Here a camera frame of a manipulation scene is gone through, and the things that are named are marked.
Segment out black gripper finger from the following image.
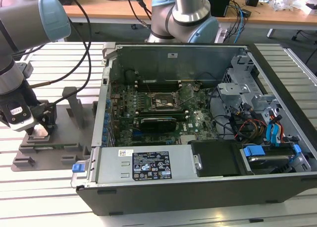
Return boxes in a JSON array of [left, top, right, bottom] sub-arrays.
[[26, 124, 38, 139], [42, 107, 56, 135]]

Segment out silver CPU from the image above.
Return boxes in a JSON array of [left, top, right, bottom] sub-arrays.
[[33, 126, 49, 138]]

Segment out metal socket cover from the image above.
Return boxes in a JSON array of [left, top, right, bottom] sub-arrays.
[[177, 82, 196, 106]]

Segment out CPU socket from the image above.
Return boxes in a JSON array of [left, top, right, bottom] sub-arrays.
[[150, 90, 183, 111]]

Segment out green RAM stick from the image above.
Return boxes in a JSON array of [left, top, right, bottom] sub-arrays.
[[33, 143, 77, 150]]

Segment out grey parts rack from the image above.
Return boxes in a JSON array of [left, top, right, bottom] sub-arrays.
[[11, 87, 100, 172]]

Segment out grey power supply unit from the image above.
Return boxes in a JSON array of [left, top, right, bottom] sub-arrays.
[[85, 145, 196, 187]]

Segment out black graphics card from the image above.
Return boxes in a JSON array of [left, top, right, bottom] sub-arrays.
[[140, 115, 178, 133]]

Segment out black RAM slot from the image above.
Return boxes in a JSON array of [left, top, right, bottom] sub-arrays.
[[136, 84, 180, 89], [136, 79, 179, 83], [136, 81, 180, 86], [135, 109, 183, 113], [135, 111, 184, 115], [136, 86, 181, 92]]

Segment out wooden desk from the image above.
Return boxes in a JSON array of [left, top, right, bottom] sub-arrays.
[[61, 0, 317, 31]]

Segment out silver chipset heatsink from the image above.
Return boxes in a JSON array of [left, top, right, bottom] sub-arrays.
[[179, 135, 196, 145]]

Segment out green motherboard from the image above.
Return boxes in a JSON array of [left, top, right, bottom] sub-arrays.
[[108, 80, 223, 146]]

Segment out black PC case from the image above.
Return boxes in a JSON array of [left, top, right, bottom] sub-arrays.
[[70, 42, 317, 217]]

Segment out black plastic shroud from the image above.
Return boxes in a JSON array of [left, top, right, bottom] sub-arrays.
[[190, 140, 253, 177]]

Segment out metal drive cage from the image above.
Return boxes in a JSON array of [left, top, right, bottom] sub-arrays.
[[215, 51, 280, 143]]

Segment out black box on desk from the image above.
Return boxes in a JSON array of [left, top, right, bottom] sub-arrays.
[[204, 0, 233, 17]]

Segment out hard disk blue carrier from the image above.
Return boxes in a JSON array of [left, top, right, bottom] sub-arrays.
[[239, 144, 302, 175]]

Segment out clear plastic bag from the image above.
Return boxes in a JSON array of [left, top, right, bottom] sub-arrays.
[[268, 0, 305, 12]]

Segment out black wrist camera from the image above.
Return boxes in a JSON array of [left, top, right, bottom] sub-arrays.
[[31, 104, 54, 118]]

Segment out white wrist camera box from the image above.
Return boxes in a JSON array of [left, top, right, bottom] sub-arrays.
[[4, 100, 35, 131]]

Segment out black camera cable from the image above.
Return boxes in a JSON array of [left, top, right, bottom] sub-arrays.
[[26, 0, 93, 89], [49, 38, 93, 108]]

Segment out black wire bundle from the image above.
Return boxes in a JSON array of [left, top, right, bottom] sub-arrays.
[[208, 87, 246, 141]]

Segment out coloured power wires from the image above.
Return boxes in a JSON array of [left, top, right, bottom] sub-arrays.
[[234, 119, 270, 141]]

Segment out thin blue cable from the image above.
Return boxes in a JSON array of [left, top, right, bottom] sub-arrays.
[[236, 0, 248, 43]]

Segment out blue SATA cable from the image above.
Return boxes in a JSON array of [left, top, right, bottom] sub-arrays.
[[266, 114, 283, 148]]

